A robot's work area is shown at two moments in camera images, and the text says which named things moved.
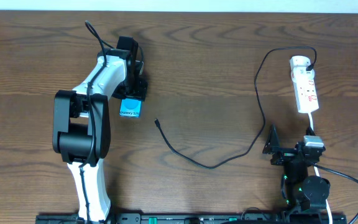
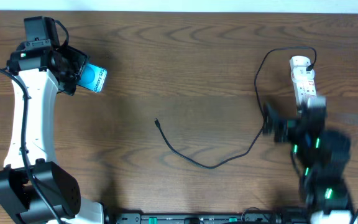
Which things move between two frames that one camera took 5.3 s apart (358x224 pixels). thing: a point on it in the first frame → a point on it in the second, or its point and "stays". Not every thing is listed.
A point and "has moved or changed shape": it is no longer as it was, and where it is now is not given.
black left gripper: x=132 y=94 → x=74 y=70
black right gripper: x=273 y=146 → x=271 y=121
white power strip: x=306 y=93 stays
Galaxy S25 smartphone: x=130 y=107 has moved or changed shape
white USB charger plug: x=299 y=74 stays
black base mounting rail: x=159 y=218 stays
